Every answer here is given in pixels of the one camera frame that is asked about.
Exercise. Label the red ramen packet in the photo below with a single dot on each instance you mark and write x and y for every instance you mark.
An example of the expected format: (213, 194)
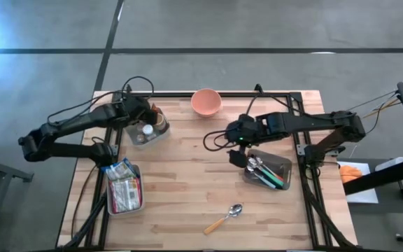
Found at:
(126, 195)

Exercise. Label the black metal table frame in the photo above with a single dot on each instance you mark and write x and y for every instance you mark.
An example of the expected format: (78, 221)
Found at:
(257, 94)

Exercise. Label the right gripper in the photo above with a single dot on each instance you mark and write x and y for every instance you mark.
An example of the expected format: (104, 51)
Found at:
(243, 132)

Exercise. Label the grey side table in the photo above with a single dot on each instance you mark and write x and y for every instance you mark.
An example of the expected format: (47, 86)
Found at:
(5, 171)

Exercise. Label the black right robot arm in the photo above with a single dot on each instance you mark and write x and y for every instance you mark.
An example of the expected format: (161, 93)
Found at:
(310, 120)

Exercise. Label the orange taco seasoning packet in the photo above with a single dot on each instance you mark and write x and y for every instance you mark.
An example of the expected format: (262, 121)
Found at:
(157, 111)

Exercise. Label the blue yellow ramen packet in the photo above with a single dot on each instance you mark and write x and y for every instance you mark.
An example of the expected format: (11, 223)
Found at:
(119, 170)

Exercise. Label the white board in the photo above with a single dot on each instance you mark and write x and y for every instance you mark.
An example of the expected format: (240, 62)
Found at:
(362, 196)

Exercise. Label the light grey plastic bin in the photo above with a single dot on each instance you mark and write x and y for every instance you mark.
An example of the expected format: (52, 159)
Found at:
(145, 138)

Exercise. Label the peach plastic bowl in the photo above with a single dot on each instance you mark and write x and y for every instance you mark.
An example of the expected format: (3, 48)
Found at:
(205, 101)

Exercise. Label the white translucent plastic bin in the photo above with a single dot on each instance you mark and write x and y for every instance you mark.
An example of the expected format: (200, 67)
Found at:
(124, 210)

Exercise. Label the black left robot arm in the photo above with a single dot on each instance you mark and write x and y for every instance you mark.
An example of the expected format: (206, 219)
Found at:
(75, 122)

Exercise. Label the white lid bagel seasoning jar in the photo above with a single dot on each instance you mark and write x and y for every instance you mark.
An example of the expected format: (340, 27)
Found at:
(148, 130)

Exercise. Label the white plastic container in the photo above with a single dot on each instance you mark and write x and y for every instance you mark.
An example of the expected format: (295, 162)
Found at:
(394, 162)

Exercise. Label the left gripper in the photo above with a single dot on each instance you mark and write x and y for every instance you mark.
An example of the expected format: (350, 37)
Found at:
(140, 110)

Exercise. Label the gold lid spice jar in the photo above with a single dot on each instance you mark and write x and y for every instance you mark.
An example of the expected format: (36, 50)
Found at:
(160, 120)

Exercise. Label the small glass spice jar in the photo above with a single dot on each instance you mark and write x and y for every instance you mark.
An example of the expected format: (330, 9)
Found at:
(140, 137)

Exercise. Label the all silver spoon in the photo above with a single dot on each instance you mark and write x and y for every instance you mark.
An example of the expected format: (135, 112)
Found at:
(251, 162)

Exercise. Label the orange object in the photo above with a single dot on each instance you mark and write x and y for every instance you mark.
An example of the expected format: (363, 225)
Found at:
(348, 174)

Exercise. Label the dark grey plastic bin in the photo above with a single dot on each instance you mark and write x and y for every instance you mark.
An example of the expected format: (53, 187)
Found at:
(282, 164)

